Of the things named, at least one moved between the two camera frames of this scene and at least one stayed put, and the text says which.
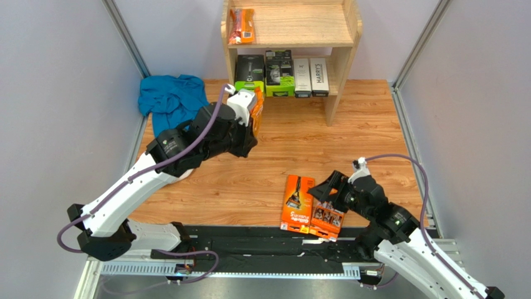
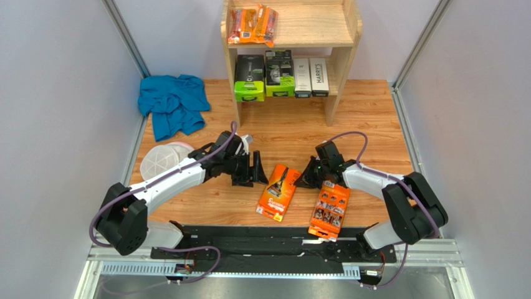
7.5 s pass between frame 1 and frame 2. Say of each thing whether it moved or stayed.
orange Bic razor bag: moved
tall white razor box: stayed
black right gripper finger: moved
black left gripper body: moved
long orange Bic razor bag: stayed
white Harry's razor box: stayed
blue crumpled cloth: stayed
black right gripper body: moved
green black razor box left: stayed
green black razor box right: stayed
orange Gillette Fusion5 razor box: moved
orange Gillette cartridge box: stayed
